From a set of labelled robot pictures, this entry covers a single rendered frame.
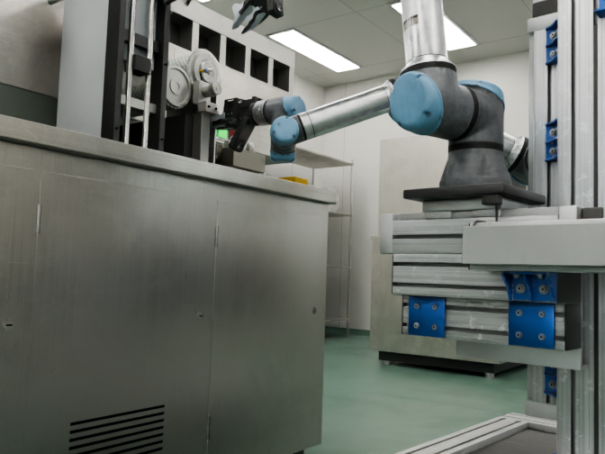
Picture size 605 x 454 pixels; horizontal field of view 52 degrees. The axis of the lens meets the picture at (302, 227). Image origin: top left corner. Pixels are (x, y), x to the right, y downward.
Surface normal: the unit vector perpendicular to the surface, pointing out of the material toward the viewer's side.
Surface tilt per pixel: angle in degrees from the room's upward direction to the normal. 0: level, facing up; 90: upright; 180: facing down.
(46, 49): 90
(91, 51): 90
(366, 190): 90
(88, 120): 90
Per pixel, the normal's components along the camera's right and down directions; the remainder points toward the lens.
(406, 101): -0.81, 0.06
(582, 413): -0.66, -0.08
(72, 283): 0.81, -0.02
